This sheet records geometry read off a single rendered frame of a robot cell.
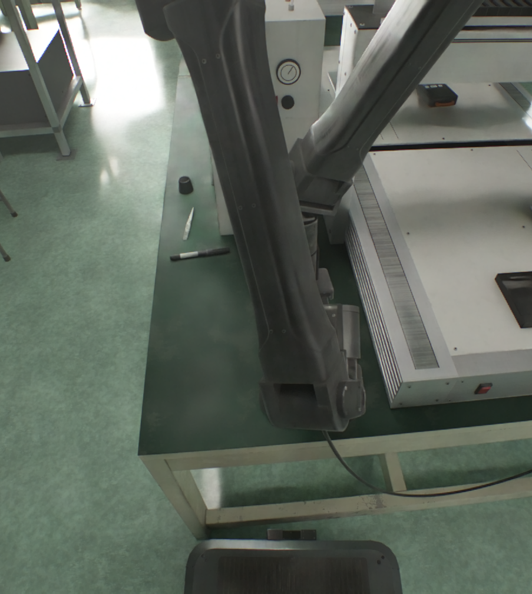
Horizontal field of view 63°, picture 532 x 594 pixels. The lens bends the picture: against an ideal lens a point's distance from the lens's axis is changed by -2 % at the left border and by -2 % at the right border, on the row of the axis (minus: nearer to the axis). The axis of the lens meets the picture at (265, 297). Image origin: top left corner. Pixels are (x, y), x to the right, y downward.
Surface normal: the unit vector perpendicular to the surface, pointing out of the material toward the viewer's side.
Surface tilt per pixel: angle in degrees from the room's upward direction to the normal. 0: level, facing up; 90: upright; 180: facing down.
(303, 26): 90
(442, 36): 104
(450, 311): 0
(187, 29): 67
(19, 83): 90
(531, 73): 90
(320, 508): 0
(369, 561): 0
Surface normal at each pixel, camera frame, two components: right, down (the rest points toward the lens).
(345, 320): 0.26, -0.16
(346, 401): 0.88, -0.07
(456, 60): 0.08, 0.77
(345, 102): -0.92, -0.02
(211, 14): -0.40, 0.39
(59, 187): -0.01, -0.63
